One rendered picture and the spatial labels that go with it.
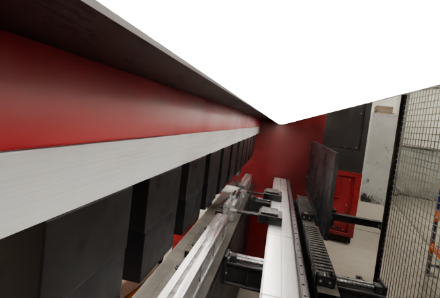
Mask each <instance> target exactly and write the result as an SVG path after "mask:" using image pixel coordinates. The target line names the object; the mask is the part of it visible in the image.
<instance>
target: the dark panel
mask: <svg viewBox="0 0 440 298"><path fill-rule="evenodd" d="M339 157H340V153H338V152H336V151H334V150H332V149H330V148H328V147H326V146H324V145H322V144H320V143H318V142H315V141H312V146H311V151H310V160H309V165H308V173H307V179H306V188H305V191H306V195H307V197H308V200H309V202H310V205H311V207H312V210H313V212H314V215H315V218H316V221H317V223H318V226H319V228H320V231H321V235H322V236H323V239H324V240H326V241H327V239H328V234H329V226H330V220H331V212H332V207H333V199H334V194H335V185H336V180H337V171H338V166H339Z"/></svg>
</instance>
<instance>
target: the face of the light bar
mask: <svg viewBox="0 0 440 298"><path fill-rule="evenodd" d="M97 1H99V2H100V3H102V4H103V5H105V6H106V7H107V8H109V9H111V10H112V11H113V12H115V13H117V14H118V15H119V16H121V17H123V18H124V19H125V20H127V21H128V22H129V23H131V24H133V25H134V26H135V27H137V28H139V29H140V30H141V31H143V32H144V33H146V34H147V35H149V36H150V37H152V38H153V39H155V40H156V41H158V42H159V43H160V44H162V45H164V46H165V47H166V48H168V49H170V50H171V51H172V52H174V53H176V54H177V55H178V56H180V57H181V58H183V59H184V60H186V61H187V62H188V63H190V64H192V65H193V66H194V67H196V68H197V69H199V70H200V71H202V72H203V73H205V74H206V75H208V76H209V77H211V78H212V79H213V80H215V81H217V82H218V83H219V84H221V85H223V86H224V87H225V88H227V89H229V90H230V91H231V92H233V93H234V94H236V95H237V96H239V97H240V98H242V99H243V100H245V101H246V102H248V103H249V104H250V105H252V106H254V107H255V108H256V109H258V110H259V111H261V112H262V113H264V114H265V115H267V116H268V117H270V118H271V119H272V120H274V121H276V122H277V123H278V124H285V123H288V122H293V121H297V120H301V119H305V118H308V117H313V116H316V115H321V114H324V113H328V112H332V111H336V110H339V109H344V108H347V107H351V106H355V105H359V104H363V103H367V102H371V101H375V100H379V99H382V98H387V97H390V96H395V95H398V94H403V93H406V92H410V91H413V90H418V89H421V88H426V87H429V86H434V85H437V84H440V0H97Z"/></svg>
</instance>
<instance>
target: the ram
mask: <svg viewBox="0 0 440 298"><path fill-rule="evenodd" d="M260 122H261V118H259V117H256V116H253V115H250V114H248V113H244V112H242V111H239V110H236V109H233V108H230V107H227V106H224V105H221V104H219V103H215V102H212V101H209V100H206V99H204V98H200V97H198V96H195V95H192V94H189V93H186V92H183V91H180V90H177V89H174V88H172V87H169V86H166V85H163V84H160V83H156V82H154V81H150V80H148V79H145V78H143V77H139V76H137V75H133V74H131V73H127V72H125V71H121V70H119V69H116V68H114V67H110V66H108V65H104V64H101V63H98V62H95V61H93V60H89V59H87V58H83V57H81V56H78V55H75V54H72V53H69V52H66V51H64V50H60V49H58V48H54V47H51V46H48V45H45V44H42V43H40V42H37V41H34V40H31V39H28V38H25V37H22V36H19V35H16V34H14V33H11V32H8V31H5V30H2V29H0V239H2V238H5V237H7V236H10V235H12V234H14V233H17V232H19V231H22V230H24V229H27V228H29V227H32V226H34V225H36V224H39V223H42V222H44V221H46V220H48V219H51V218H53V217H56V216H58V215H61V214H64V213H66V212H68V211H71V210H74V209H75V208H78V207H80V206H83V205H85V204H88V203H90V202H93V201H95V200H97V199H100V198H102V197H105V196H107V195H110V194H112V193H115V192H117V191H119V190H122V189H125V188H127V187H129V186H131V185H134V184H137V183H139V182H141V181H144V180H146V179H149V178H151V177H154V176H157V175H159V174H161V173H163V172H166V171H168V170H171V169H173V168H176V167H178V166H181V165H183V164H185V163H188V162H190V161H192V160H195V159H198V158H200V157H203V156H205V155H208V154H210V153H212V152H214V151H217V150H220V149H222V148H224V147H227V146H229V145H232V144H234V143H237V142H239V141H242V140H244V139H246V138H249V137H252V136H254V135H256V134H258V133H259V128H260Z"/></svg>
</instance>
